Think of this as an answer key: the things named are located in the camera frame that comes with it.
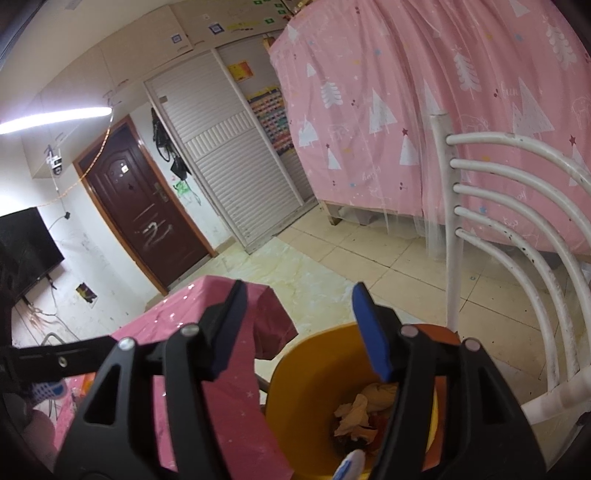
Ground colourful grid poster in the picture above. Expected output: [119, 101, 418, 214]
[245, 85, 296, 156]

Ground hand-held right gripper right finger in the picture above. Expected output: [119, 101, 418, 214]
[352, 281, 546, 480]

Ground dark brown door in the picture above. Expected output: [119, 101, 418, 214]
[74, 115, 218, 296]

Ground pink tree print curtain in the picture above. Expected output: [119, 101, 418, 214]
[268, 0, 591, 259]

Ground white tube light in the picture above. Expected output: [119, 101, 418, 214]
[0, 106, 114, 136]

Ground wooden bed frame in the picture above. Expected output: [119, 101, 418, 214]
[323, 198, 345, 227]

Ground pink star print tablecloth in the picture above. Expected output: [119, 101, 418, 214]
[46, 275, 299, 480]

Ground white and blue tube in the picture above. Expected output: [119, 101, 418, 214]
[334, 450, 368, 480]

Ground white slatted wardrobe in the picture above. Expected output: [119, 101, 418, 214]
[143, 46, 319, 254]

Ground yellow plastic bin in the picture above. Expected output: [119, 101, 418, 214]
[264, 322, 462, 480]

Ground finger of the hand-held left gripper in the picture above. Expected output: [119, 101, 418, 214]
[16, 335, 118, 376]

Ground person's left hand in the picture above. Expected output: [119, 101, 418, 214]
[23, 410, 59, 468]

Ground black hanging bags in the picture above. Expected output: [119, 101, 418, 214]
[151, 108, 193, 181]

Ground orange sticker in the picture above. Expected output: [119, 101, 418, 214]
[229, 60, 256, 83]

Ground crumpled beige tissue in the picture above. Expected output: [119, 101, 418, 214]
[333, 383, 400, 439]

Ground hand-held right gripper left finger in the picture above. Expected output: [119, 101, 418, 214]
[54, 279, 257, 480]

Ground black flat television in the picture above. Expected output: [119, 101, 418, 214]
[0, 207, 65, 305]

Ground white metal chair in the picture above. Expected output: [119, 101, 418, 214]
[427, 111, 591, 425]

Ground white security camera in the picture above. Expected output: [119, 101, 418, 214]
[45, 145, 64, 179]

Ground dark wall picture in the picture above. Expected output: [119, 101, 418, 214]
[75, 282, 99, 306]

